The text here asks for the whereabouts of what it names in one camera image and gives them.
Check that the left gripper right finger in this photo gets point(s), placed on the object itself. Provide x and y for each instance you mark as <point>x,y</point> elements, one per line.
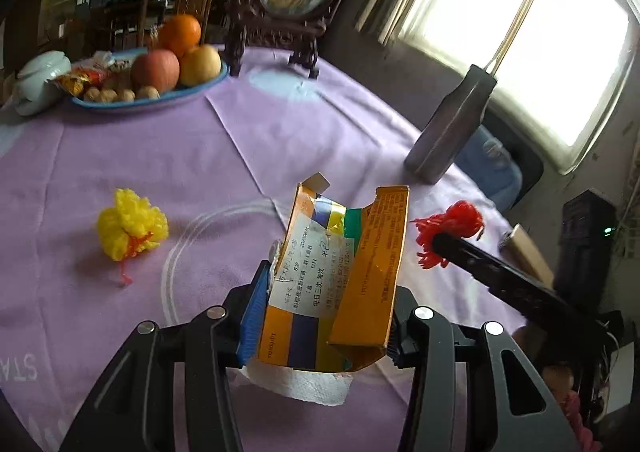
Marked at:
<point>474,378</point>

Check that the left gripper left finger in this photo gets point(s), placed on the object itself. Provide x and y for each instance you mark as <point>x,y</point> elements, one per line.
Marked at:
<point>131,405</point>

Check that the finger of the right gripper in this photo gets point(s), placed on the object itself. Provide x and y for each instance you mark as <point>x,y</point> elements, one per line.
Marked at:
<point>531,298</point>

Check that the red foam fruit net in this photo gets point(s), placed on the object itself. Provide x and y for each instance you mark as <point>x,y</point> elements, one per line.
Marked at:
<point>460,220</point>

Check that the yellow foam fruit net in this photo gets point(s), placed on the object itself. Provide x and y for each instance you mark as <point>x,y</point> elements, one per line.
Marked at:
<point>129,228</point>

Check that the orange cardboard box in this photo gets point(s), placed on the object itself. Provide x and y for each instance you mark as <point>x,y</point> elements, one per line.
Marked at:
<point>332,293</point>

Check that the blue cushioned office chair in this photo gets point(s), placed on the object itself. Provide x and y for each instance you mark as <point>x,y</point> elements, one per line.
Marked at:
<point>503,166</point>

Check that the purple tablecloth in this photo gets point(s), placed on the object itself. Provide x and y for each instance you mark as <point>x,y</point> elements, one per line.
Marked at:
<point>222,165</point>

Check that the silver metal bottle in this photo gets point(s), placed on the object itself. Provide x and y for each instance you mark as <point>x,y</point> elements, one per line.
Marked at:
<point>451,126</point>

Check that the blue oval fruit plate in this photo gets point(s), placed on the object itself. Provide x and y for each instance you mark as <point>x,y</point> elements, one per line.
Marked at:
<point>118,66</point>

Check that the walnut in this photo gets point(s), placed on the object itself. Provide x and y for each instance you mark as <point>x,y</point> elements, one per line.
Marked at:
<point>147,93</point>
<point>92,95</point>
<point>126,95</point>
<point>108,96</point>

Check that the red snack packet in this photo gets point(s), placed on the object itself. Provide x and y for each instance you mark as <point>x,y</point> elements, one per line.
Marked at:
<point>79,80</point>

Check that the red apple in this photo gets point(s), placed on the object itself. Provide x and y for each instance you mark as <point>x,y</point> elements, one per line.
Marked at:
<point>159,68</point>

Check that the white ceramic lidded jar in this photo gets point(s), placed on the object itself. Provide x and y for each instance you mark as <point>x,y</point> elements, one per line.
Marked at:
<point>34,90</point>

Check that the yellow apple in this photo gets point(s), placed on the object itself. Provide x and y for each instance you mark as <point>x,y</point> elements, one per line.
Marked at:
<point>199,65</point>

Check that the orange fruit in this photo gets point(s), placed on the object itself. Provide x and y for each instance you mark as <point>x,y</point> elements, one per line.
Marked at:
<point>179,34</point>

